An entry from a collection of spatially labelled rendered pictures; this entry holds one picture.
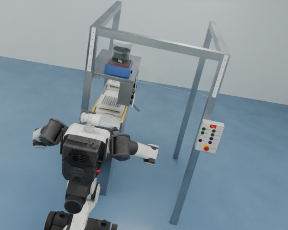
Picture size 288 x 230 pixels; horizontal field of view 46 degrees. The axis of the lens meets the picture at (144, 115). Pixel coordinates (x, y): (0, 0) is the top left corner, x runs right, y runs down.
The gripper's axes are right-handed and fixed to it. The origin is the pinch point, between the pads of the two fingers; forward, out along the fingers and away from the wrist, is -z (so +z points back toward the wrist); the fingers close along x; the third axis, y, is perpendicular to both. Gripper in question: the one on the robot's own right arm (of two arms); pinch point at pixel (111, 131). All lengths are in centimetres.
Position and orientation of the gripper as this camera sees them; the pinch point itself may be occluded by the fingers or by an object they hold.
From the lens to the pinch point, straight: 265.4
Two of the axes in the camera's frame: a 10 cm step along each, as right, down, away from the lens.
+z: 4.3, 4.9, -7.5
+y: 8.8, -0.6, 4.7
